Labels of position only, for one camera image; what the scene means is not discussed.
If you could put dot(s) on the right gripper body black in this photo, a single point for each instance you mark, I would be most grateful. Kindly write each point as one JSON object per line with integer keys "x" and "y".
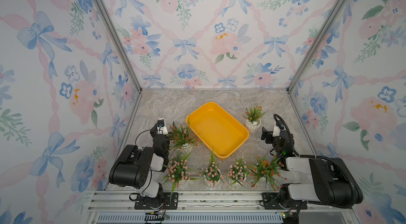
{"x": 268, "y": 136}

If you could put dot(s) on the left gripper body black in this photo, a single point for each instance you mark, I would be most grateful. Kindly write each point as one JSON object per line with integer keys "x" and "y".
{"x": 155, "y": 130}

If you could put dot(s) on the large red flower pot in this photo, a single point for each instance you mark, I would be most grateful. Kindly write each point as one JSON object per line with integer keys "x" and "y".
{"x": 268, "y": 171}

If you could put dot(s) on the small red flower pot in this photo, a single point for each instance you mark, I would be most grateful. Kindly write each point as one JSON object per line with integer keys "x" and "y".
{"x": 253, "y": 117}

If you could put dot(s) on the yellow plastic storage tray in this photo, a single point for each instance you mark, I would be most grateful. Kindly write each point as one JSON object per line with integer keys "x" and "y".
{"x": 217, "y": 129}

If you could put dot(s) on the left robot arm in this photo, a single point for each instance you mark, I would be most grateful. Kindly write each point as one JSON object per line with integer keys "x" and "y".
{"x": 135, "y": 166}

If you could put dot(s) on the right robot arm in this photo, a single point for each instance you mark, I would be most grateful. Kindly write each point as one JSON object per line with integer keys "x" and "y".
{"x": 331, "y": 183}

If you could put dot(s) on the large pink flower pot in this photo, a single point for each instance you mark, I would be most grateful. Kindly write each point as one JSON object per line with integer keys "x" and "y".
{"x": 178, "y": 171}

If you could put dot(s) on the vented metal grille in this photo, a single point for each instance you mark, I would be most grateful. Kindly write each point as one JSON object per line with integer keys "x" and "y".
{"x": 191, "y": 218}

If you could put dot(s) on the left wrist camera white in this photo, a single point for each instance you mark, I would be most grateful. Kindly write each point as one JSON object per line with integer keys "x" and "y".
{"x": 161, "y": 126}

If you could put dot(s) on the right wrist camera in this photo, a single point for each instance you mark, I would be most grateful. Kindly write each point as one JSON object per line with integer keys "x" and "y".
{"x": 278, "y": 128}

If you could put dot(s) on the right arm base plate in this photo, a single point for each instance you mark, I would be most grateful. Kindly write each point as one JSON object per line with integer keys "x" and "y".
{"x": 274, "y": 201}

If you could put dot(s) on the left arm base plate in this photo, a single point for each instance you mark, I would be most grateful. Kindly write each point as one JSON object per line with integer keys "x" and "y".
{"x": 164, "y": 201}

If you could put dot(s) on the aluminium rail frame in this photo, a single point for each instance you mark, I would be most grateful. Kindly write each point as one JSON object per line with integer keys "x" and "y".
{"x": 189, "y": 201}

